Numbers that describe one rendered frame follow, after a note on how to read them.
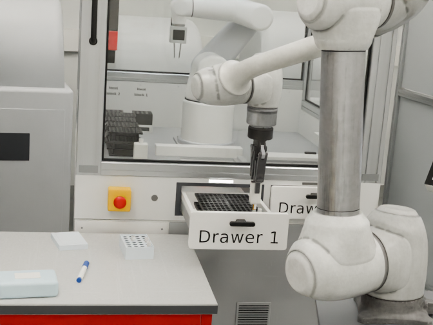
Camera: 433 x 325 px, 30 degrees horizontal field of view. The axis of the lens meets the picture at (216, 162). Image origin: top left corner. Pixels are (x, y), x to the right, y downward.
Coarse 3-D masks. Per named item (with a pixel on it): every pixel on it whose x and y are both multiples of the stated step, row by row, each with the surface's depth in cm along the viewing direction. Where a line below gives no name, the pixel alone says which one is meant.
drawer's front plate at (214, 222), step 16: (192, 224) 231; (208, 224) 231; (224, 224) 232; (256, 224) 234; (272, 224) 235; (288, 224) 235; (192, 240) 232; (224, 240) 233; (256, 240) 235; (272, 240) 236
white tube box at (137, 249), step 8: (120, 240) 245; (128, 240) 243; (136, 240) 244; (120, 248) 245; (128, 248) 236; (136, 248) 237; (144, 248) 237; (152, 248) 238; (128, 256) 236; (136, 256) 237; (144, 256) 238; (152, 256) 238
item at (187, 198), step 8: (184, 192) 264; (192, 192) 265; (200, 192) 266; (208, 192) 266; (216, 192) 267; (224, 192) 268; (232, 192) 268; (240, 192) 269; (184, 200) 257; (192, 200) 266; (184, 208) 254; (192, 208) 246; (264, 208) 252; (184, 216) 254
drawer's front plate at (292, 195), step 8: (272, 192) 266; (280, 192) 267; (288, 192) 267; (296, 192) 268; (304, 192) 268; (312, 192) 269; (272, 200) 267; (280, 200) 267; (288, 200) 268; (296, 200) 268; (304, 200) 269; (312, 200) 269; (272, 208) 268; (288, 208) 269; (296, 208) 269; (304, 208) 270; (296, 216) 270; (304, 216) 270
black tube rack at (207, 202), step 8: (200, 200) 255; (208, 200) 255; (216, 200) 256; (224, 200) 256; (232, 200) 257; (240, 200) 257; (248, 200) 258; (200, 208) 255; (208, 208) 246; (216, 208) 246; (224, 208) 247; (232, 208) 247; (240, 208) 247; (248, 208) 248; (256, 208) 249
